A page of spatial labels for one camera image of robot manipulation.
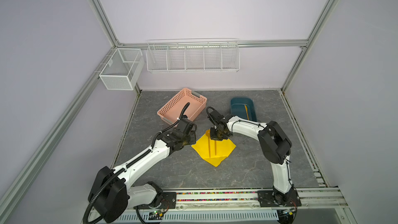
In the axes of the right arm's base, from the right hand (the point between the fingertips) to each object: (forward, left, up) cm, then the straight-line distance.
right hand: (213, 139), depth 94 cm
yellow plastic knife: (+23, -24, 0) cm, 34 cm away
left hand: (-5, +12, +11) cm, 17 cm away
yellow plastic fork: (-5, -1, 0) cm, 5 cm away
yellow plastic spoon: (-3, +3, 0) cm, 4 cm away
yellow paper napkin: (-6, -6, 0) cm, 8 cm away
